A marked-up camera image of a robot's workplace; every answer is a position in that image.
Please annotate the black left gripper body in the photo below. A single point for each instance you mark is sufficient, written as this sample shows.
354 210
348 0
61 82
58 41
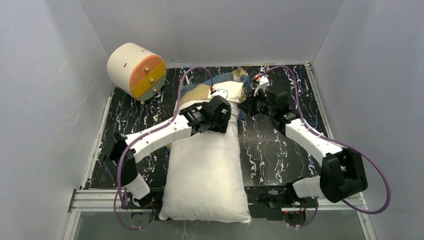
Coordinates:
224 108

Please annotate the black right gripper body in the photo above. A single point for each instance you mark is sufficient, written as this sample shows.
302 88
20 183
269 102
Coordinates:
250 106

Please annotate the blue beige white pillowcase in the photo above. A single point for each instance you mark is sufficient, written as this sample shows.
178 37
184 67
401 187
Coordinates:
233 84

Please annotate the white pillow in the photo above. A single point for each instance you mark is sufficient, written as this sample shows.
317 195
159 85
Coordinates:
207 191

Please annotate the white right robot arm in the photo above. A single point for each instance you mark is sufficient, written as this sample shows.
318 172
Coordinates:
342 172

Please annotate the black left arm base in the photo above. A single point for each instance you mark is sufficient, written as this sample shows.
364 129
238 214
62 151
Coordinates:
152 203

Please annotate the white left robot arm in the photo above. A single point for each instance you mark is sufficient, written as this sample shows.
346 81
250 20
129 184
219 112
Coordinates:
128 150

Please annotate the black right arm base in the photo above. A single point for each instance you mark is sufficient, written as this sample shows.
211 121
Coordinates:
277 203

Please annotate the round cream drawer cabinet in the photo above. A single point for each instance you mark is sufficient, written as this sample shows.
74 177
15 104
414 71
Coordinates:
137 71

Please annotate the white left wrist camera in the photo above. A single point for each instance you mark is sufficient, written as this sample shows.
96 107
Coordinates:
219 91

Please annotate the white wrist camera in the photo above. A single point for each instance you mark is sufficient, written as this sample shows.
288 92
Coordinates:
219 91
262 82

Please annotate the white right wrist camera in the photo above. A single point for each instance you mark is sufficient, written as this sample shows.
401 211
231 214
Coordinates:
262 82

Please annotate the aluminium table frame rail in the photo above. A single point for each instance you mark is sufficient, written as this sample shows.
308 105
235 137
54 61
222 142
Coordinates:
268 159

